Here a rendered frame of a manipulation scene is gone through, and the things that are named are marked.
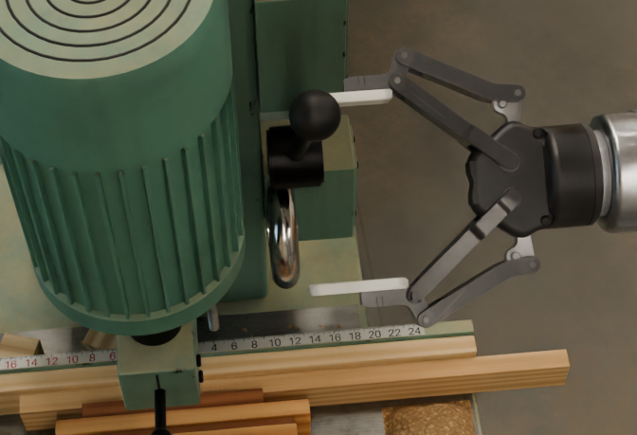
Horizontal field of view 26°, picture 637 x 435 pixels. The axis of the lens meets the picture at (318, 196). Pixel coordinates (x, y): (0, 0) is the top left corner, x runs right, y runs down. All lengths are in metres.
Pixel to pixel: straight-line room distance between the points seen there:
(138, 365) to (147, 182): 0.33
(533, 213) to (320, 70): 0.32
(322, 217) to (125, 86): 0.57
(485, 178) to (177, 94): 0.24
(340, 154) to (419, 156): 1.37
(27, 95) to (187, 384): 0.45
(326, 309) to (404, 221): 1.06
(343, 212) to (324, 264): 0.22
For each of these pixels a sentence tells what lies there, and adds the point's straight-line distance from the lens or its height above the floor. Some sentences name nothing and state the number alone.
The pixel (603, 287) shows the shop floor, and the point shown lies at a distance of 2.59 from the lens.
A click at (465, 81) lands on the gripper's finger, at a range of 1.00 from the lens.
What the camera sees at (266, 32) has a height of 1.26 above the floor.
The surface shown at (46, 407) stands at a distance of 1.39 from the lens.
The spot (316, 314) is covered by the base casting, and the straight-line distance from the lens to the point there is 1.58.
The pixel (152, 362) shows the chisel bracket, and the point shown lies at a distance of 1.24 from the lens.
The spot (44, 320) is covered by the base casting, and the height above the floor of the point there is 0.80.
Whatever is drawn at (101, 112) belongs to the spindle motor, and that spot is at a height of 1.48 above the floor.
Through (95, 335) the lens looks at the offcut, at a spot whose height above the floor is 0.84.
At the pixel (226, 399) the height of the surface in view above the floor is 0.95.
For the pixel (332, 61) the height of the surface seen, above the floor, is 1.22.
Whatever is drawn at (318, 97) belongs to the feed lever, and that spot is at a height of 1.45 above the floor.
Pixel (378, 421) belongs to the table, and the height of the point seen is 0.90.
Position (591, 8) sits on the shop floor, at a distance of 3.03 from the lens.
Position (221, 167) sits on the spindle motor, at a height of 1.36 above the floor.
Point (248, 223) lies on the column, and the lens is 1.45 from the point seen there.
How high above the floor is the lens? 2.15
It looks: 54 degrees down
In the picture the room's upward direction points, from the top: straight up
